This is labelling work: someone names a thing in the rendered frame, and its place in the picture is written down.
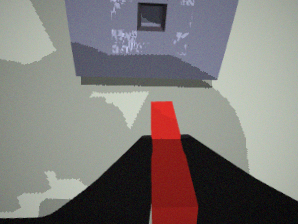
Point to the grey sloped panel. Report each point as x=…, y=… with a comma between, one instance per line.
x=174, y=39

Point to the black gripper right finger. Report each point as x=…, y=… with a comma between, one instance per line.
x=228, y=195

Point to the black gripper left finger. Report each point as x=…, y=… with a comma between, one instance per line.
x=121, y=195

